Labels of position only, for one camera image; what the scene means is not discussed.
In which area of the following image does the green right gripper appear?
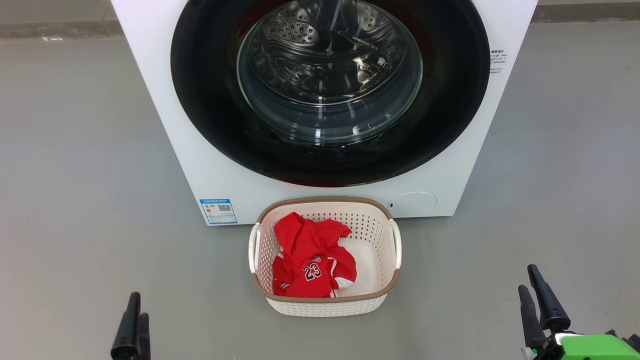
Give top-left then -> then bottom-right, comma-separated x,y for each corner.
518,264 -> 640,360

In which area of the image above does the blue energy label sticker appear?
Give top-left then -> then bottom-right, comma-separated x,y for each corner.
199,199 -> 238,225

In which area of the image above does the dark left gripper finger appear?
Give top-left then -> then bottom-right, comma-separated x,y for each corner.
136,312 -> 151,360
111,292 -> 141,360

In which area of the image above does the round white filter cover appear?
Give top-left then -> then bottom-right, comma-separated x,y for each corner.
388,192 -> 437,219

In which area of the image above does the red number 23 jersey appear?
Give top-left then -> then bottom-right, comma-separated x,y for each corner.
272,247 -> 358,299

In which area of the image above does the black round glass washer door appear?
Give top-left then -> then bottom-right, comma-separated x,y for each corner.
170,0 -> 491,188

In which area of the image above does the cream perforated laundry basket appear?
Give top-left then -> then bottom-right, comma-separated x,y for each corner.
248,196 -> 402,318

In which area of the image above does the white front-load washing machine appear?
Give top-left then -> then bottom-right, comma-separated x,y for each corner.
111,0 -> 538,227

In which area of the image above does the stainless steel washing machine drum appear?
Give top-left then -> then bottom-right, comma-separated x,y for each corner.
245,0 -> 421,106

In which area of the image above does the red sports garment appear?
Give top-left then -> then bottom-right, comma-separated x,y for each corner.
274,212 -> 352,263

